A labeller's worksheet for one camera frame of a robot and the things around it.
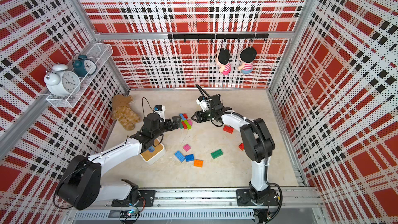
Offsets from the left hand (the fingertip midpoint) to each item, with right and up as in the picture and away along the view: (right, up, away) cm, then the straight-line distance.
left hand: (177, 118), depth 88 cm
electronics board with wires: (-18, -42, -18) cm, 49 cm away
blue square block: (+7, -22, -2) cm, 23 cm away
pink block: (+5, -17, +1) cm, 18 cm away
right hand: (+11, +1, +4) cm, 12 cm away
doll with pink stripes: (+27, +38, +7) cm, 47 cm away
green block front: (+23, -20, -1) cm, 30 cm away
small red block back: (+2, 0, +16) cm, 16 cm away
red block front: (+31, -8, +10) cm, 33 cm away
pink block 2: (+6, -4, +12) cm, 14 cm away
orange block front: (+12, -24, -4) cm, 28 cm away
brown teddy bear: (-35, +2, +8) cm, 36 cm away
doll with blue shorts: (+42, +39, +8) cm, 58 cm away
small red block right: (+38, -17, +3) cm, 41 cm away
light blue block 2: (-1, +1, +17) cm, 17 cm away
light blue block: (+1, -21, -1) cm, 21 cm away
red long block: (+2, -6, +10) cm, 12 cm away
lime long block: (+5, -5, +11) cm, 13 cm away
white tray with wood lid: (-11, -18, -6) cm, 22 cm away
